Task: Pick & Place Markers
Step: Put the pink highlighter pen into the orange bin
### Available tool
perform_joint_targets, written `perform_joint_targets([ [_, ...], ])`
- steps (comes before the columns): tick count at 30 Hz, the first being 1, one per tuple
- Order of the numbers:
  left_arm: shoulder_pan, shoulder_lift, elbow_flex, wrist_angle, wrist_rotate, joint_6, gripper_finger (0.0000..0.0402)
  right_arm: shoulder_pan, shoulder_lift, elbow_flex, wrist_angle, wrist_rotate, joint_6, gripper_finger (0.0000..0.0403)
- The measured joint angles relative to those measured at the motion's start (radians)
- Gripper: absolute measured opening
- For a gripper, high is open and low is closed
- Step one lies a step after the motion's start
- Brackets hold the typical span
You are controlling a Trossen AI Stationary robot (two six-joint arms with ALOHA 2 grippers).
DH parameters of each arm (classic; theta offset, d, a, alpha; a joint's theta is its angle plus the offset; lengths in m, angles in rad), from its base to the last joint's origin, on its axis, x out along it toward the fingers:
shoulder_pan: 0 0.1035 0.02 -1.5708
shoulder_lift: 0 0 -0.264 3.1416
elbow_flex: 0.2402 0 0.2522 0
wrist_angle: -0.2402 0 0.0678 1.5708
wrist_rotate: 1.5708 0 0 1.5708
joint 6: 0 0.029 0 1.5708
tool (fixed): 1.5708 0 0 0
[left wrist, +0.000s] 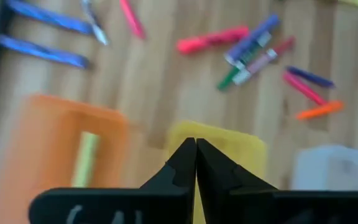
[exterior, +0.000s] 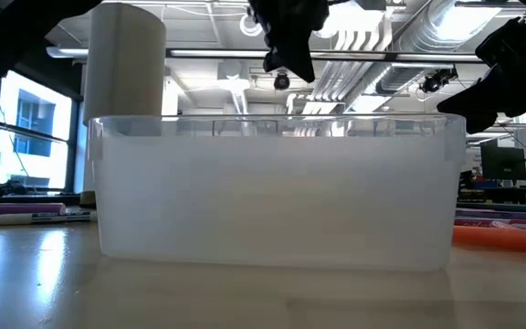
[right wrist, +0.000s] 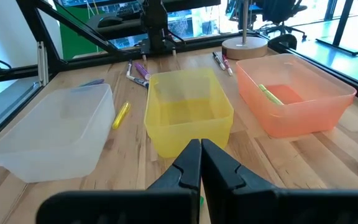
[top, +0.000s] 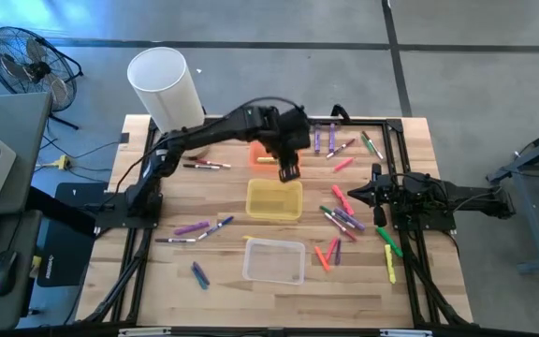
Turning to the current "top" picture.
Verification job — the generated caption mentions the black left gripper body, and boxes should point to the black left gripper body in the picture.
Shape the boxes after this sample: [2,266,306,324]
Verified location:
[264,106,313,163]

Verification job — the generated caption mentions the red dry-erase marker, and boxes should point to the red dry-erase marker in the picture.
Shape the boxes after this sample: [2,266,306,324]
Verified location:
[323,212,358,242]
[189,157,232,169]

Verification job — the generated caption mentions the brown dry-erase marker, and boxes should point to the brown dry-erase marker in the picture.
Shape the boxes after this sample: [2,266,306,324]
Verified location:
[326,138,357,160]

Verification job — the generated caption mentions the dark grey desk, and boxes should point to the dark grey desk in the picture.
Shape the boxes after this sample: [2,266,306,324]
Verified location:
[0,210,44,331]

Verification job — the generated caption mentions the blue dry-erase marker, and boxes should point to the blue dry-erase marker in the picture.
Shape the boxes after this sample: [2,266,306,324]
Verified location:
[197,215,235,242]

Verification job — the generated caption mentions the black aluminium rig frame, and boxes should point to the black aluminium rig frame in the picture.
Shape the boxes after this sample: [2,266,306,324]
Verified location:
[77,114,474,329]

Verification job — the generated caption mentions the thick pink highlighter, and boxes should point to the thick pink highlighter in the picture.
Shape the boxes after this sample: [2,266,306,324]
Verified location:
[330,184,356,216]

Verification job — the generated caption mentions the thin orange highlighter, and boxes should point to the thin orange highlighter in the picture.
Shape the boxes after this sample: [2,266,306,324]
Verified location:
[314,245,331,272]

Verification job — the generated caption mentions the black flat panel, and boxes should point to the black flat panel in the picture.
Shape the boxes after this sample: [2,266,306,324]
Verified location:
[55,181,109,212]

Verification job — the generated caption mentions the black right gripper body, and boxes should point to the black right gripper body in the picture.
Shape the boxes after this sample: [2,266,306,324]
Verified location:
[366,162,395,229]

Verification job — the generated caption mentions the clear plastic bin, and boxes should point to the clear plastic bin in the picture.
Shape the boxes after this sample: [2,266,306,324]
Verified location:
[241,237,307,286]

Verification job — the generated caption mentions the thin blue highlighter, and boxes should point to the thin blue highlighter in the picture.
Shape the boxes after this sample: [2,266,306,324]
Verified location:
[192,260,211,286]

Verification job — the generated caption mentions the black curved handle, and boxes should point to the black curved handle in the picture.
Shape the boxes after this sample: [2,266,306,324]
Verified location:
[329,103,352,124]

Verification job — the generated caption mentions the black computer mouse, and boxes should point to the black computer mouse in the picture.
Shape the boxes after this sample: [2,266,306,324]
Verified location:
[0,250,19,297]

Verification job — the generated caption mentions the white cylinder lamp wooden base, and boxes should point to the white cylinder lamp wooden base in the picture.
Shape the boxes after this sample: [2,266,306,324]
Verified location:
[126,46,212,160]

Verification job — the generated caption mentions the black floor fan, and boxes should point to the black floor fan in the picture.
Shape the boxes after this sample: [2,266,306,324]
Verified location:
[0,26,84,131]

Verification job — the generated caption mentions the yellow plastic bin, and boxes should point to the yellow plastic bin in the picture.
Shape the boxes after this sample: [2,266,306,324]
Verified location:
[244,178,304,222]

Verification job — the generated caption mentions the black box with logo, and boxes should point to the black box with logo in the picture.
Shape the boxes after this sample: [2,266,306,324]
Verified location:
[36,219,92,287]

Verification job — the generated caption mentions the orange plastic bin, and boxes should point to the orange plastic bin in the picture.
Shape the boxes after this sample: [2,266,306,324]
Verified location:
[248,140,281,172]

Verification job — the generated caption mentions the black floor cable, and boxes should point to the black floor cable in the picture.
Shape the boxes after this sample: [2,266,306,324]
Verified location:
[39,134,122,163]

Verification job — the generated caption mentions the thick green highlighter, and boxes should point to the thick green highlighter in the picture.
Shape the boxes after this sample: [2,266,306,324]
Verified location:
[375,227,404,258]

